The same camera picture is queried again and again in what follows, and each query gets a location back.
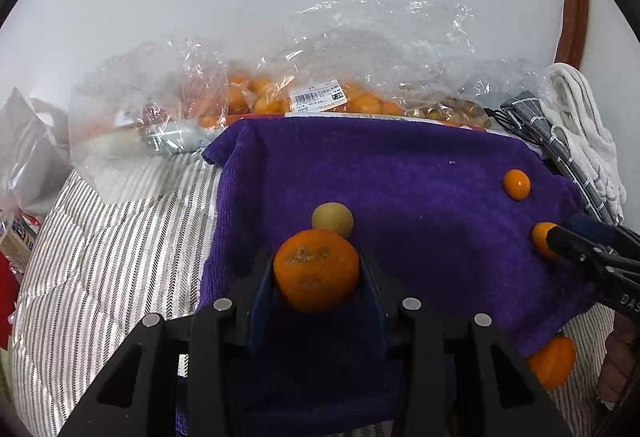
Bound grey checked cloth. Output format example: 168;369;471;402
494;92;622;225

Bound person's right hand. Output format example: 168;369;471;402
597;313;637;403

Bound red paper gift bag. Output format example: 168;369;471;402
0;254;20;350

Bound white striped towel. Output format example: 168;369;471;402
540;64;627;225

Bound white plastic bag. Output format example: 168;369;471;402
1;88;72;220

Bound clear plastic fruit bags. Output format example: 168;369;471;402
70;0;549;202

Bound green kiwi fruit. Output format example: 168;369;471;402
311;202;355;239

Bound brown wooden door frame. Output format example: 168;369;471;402
554;0;590;69

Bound small oval orange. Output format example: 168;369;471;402
530;221;559;259

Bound small orange kumquat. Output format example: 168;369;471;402
502;168;532;201

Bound striped quilt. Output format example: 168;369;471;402
11;139;613;436

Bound large orange with stem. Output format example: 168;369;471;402
526;335;577;391

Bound purple towel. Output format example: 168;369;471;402
174;116;597;437

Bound rough mandarin orange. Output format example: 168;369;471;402
272;229;360;313

